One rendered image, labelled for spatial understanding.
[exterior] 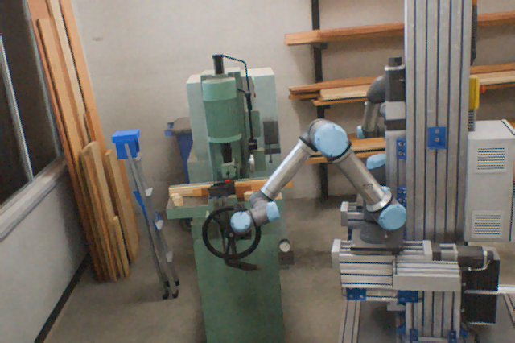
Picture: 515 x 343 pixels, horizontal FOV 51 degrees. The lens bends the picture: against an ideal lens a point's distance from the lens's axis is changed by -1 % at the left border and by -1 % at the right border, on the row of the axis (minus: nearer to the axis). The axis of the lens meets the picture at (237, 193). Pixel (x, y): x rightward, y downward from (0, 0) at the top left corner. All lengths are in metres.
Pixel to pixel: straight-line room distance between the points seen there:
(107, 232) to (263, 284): 1.53
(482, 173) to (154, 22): 3.39
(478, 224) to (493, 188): 0.17
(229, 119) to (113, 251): 1.77
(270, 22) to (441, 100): 2.83
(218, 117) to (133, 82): 2.49
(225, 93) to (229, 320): 1.24
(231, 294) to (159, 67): 2.69
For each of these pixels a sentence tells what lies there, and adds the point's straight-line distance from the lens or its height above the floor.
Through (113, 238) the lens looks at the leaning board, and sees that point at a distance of 4.08.
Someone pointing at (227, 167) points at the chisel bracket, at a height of 1.06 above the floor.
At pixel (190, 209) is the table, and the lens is 2.78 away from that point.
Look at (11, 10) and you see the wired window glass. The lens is 3.96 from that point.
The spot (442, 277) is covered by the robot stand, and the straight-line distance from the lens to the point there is 2.36.
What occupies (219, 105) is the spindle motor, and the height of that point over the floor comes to 1.39.
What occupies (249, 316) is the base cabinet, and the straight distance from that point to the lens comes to 3.04.
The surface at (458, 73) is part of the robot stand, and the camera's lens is 2.42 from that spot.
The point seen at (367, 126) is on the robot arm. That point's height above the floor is 1.17.
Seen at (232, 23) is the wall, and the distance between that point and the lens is 5.01.
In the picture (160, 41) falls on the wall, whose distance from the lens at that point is 5.06.
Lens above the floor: 1.84
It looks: 19 degrees down
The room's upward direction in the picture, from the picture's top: 6 degrees counter-clockwise
